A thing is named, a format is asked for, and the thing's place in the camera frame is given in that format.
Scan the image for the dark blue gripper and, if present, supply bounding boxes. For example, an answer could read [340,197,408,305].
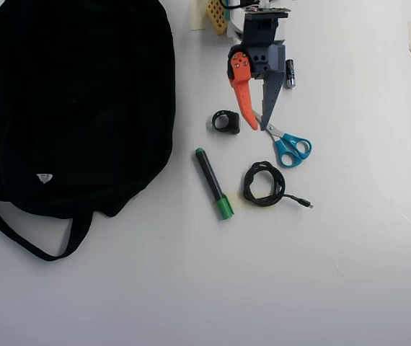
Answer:
[226,14,288,131]

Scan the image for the black usb cable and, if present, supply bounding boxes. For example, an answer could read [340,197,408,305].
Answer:
[242,161,314,210]

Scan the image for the black fabric bag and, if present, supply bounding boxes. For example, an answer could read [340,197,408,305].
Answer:
[0,0,177,262]

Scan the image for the black cylindrical battery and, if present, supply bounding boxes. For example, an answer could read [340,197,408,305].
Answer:
[285,58,296,90]

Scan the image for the yellow perforated base clamp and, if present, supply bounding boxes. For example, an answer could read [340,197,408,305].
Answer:
[205,0,228,36]

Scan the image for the beige masking tape strip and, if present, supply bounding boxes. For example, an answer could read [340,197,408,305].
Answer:
[190,0,208,30]

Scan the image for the black marker with green cap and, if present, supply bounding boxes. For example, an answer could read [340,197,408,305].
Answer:
[193,147,235,221]

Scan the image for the black plastic ring clip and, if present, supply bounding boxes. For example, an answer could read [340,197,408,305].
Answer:
[211,110,242,136]

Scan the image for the scissors with blue handles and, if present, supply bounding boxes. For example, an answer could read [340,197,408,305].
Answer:
[252,110,313,169]

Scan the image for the bare camera circuit board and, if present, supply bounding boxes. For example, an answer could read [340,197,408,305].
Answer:
[244,6,293,17]

